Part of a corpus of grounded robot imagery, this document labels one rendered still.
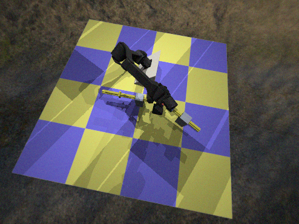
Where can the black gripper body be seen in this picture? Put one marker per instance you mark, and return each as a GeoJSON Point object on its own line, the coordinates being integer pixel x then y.
{"type": "Point", "coordinates": [158, 109]}

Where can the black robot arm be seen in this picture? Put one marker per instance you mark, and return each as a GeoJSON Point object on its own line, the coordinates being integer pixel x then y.
{"type": "Point", "coordinates": [155, 91]}

